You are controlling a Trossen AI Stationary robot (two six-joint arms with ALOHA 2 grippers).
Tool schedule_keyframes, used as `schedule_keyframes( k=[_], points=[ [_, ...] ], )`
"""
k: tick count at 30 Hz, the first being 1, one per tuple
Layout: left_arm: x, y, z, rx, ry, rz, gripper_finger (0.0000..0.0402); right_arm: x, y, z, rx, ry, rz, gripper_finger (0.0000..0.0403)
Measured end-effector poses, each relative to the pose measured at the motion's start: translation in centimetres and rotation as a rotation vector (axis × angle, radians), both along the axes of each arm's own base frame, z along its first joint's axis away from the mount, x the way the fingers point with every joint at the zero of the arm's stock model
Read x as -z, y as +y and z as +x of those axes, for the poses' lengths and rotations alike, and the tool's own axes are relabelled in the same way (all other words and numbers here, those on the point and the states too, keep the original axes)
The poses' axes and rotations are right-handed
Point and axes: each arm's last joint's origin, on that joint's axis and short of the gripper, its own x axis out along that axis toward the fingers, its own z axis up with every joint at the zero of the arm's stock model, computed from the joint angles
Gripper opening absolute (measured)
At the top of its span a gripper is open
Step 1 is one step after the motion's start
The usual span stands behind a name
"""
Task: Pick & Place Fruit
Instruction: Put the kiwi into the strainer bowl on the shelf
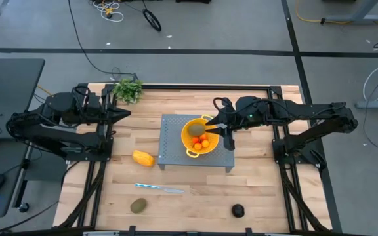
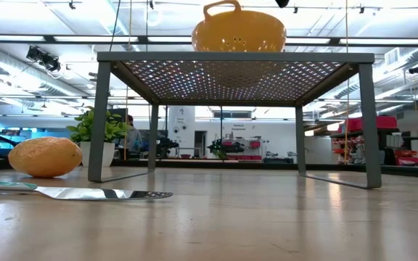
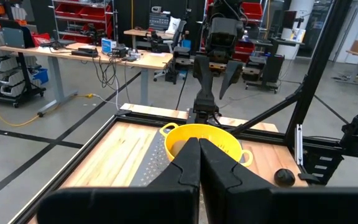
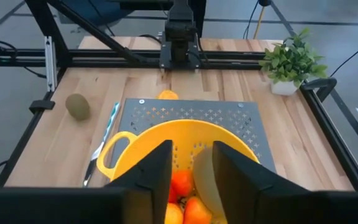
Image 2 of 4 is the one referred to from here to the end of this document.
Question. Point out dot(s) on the yellow plastic colander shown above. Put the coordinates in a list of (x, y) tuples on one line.
[(238, 32)]

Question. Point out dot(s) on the black background robot arm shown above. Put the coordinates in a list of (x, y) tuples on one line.
[(227, 148), (165, 146)]

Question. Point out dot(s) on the grey perforated metal stand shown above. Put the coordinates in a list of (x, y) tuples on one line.
[(230, 57)]

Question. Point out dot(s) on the black ceiling device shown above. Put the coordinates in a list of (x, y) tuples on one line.
[(417, 69)]

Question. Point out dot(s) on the red storage bins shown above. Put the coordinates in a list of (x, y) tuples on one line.
[(383, 123)]

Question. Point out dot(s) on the red crates row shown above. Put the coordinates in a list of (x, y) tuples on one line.
[(245, 158)]

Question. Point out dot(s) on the dark shelf unit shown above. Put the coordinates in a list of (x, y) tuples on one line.
[(388, 156)]

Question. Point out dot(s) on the person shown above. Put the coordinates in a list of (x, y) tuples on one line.
[(133, 139)]

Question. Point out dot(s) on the overhead light beam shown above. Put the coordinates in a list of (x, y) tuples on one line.
[(48, 38)]

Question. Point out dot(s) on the green plant in white pot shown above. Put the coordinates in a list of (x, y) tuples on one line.
[(82, 130)]

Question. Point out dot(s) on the black ceiling spotlight cluster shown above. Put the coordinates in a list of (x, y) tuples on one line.
[(51, 63)]

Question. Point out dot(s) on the large yellow mango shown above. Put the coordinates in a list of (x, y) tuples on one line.
[(45, 157)]

